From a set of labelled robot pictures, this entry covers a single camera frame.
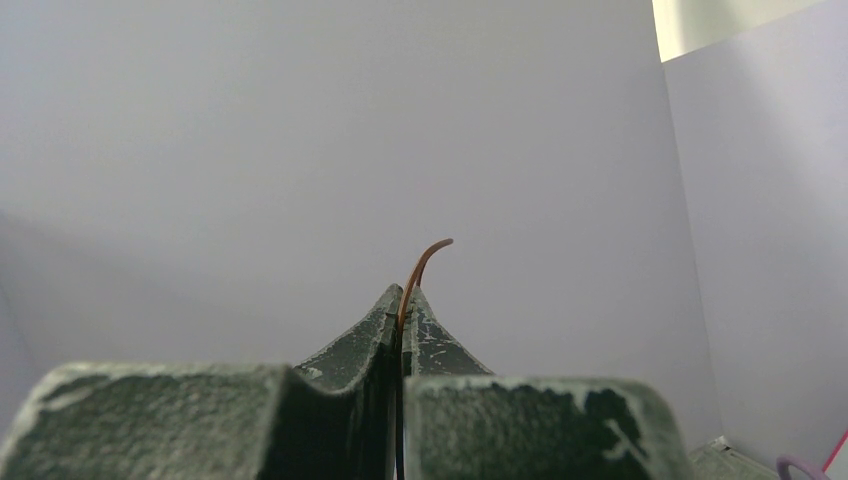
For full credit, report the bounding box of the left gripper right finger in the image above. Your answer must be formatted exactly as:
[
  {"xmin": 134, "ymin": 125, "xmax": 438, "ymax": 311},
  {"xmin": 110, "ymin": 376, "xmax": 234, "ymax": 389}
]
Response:
[{"xmin": 402, "ymin": 287, "xmax": 694, "ymax": 479}]

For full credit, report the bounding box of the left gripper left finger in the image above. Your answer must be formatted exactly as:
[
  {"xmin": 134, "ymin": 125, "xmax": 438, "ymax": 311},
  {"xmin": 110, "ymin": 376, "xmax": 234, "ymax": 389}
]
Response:
[{"xmin": 1, "ymin": 285, "xmax": 402, "ymax": 479}]

